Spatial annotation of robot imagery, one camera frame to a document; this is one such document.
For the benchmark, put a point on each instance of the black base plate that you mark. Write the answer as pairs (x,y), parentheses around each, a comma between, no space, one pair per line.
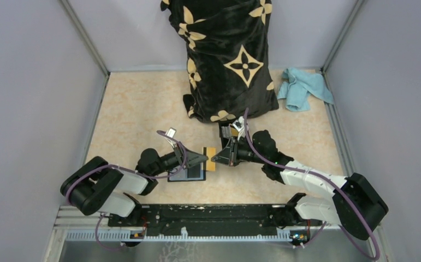
(212,220)

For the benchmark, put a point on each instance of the aluminium frame rail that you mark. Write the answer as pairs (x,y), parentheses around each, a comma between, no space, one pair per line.
(70,217)

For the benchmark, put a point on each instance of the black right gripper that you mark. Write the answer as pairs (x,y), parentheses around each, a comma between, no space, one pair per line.
(226,156)

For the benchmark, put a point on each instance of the black plastic card box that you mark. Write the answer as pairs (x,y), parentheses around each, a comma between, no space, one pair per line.
(237,145)

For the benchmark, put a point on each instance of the gold credit card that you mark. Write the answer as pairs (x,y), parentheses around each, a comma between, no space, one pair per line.
(209,165)

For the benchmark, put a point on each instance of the black credit card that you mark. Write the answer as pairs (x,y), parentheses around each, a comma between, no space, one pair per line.
(195,173)

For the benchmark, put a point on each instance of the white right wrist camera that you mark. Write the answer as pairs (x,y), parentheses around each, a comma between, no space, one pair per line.
(237,128)

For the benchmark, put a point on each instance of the black floral plush blanket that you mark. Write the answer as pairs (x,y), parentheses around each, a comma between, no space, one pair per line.
(227,57)

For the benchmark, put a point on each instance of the stack of cards in box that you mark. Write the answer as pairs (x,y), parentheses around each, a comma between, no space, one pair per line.
(229,131)

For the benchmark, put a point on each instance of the light blue cloth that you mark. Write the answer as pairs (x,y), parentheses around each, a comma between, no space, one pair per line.
(298,85)

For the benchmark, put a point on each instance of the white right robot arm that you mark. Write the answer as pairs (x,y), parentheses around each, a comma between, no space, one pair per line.
(347,201)

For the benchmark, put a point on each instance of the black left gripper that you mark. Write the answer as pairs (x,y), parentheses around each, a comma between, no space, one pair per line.
(193,158)

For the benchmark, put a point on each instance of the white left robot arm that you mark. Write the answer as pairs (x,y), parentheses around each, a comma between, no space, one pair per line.
(99,186)

